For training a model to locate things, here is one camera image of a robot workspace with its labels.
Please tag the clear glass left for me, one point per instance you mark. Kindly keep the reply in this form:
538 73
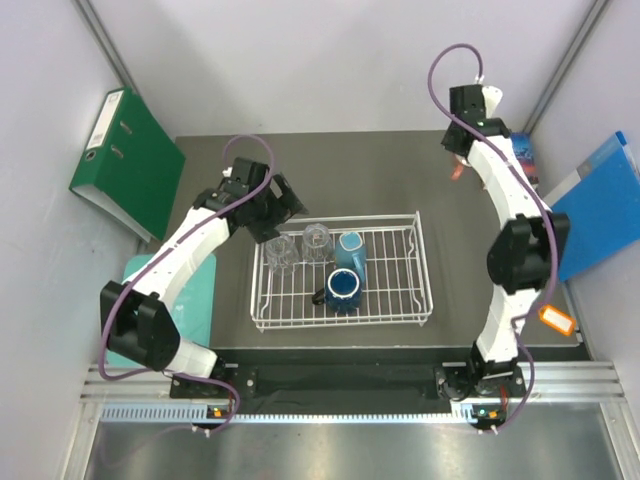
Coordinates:
282 255

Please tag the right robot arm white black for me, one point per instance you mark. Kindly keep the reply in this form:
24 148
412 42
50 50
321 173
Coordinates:
530 240

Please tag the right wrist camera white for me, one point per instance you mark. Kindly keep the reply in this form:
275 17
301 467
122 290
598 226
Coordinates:
491 94

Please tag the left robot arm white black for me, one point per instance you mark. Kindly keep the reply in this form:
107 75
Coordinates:
136 320

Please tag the clear glass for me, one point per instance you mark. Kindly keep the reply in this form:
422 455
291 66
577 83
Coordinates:
317 244
282 255

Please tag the clear glass right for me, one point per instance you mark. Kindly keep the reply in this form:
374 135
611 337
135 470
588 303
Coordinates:
317 244

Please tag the teal cutting board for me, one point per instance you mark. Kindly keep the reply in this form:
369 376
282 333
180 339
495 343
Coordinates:
192 310

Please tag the blue folder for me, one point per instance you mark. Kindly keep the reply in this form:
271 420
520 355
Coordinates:
601 199

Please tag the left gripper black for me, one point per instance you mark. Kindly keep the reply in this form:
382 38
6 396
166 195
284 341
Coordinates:
284 206

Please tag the orange patterned mug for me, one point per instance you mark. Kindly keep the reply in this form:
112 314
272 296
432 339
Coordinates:
459 166

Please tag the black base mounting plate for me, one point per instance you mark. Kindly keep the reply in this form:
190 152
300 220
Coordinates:
342 381

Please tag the green lever arch binder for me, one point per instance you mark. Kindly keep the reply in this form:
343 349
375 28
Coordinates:
130 167

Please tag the white wire dish rack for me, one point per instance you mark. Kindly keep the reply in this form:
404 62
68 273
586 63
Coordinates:
397 288

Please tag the Jane Eyre book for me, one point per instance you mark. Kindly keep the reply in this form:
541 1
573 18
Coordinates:
524 152

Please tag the light blue mug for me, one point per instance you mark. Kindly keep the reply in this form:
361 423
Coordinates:
351 253

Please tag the dark blue mug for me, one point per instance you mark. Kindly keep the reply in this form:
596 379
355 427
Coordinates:
342 292

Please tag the orange key tag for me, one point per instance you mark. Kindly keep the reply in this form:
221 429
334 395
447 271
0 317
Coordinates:
557 320

